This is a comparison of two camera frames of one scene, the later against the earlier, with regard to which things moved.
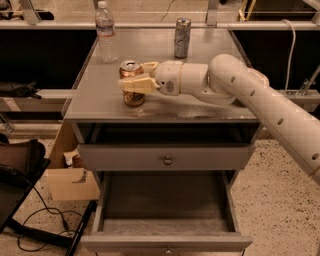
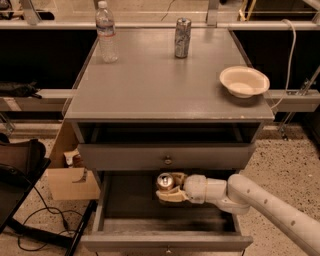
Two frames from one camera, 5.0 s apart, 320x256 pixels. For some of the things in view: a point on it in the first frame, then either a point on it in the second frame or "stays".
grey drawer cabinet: (165, 174) stays
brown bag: (25, 156) stays
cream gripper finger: (149, 68) -> (178, 178)
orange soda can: (128, 69) -> (165, 181)
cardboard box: (70, 183) stays
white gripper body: (168, 77) -> (195, 189)
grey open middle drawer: (165, 212) stays
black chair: (16, 186) stays
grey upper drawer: (118, 157) stays
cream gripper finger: (142, 83) -> (172, 195)
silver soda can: (182, 38) stays
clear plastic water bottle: (105, 29) stays
